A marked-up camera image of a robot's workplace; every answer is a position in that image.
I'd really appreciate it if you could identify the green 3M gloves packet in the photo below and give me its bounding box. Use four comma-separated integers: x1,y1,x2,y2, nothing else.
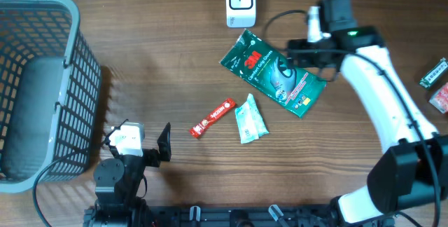
220,29,326,118

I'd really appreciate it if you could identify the red Nescafe stick sachet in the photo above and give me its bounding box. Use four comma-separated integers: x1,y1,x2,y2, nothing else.
190,98,236,138

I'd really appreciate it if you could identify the light green wipes packet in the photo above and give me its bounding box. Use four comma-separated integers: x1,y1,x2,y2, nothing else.
235,93,269,144

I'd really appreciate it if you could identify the white green box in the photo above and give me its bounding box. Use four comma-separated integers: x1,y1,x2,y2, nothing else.
419,57,447,89

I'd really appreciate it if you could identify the pink Kleenex tissue pack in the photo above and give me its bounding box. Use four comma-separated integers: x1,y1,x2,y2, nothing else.
429,83,448,114

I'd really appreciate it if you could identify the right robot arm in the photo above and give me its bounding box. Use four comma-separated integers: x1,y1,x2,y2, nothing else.
286,0,447,226

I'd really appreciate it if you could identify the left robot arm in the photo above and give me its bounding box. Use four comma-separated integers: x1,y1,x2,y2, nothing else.
83,121,172,227

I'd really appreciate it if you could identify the white barcode scanner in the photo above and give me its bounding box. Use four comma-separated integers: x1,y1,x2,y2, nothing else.
226,0,256,28

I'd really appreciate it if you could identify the grey plastic shopping basket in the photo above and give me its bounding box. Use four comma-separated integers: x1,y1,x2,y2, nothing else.
1,0,102,193

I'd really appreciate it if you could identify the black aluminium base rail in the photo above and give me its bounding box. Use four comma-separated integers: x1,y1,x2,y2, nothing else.
83,205,350,227

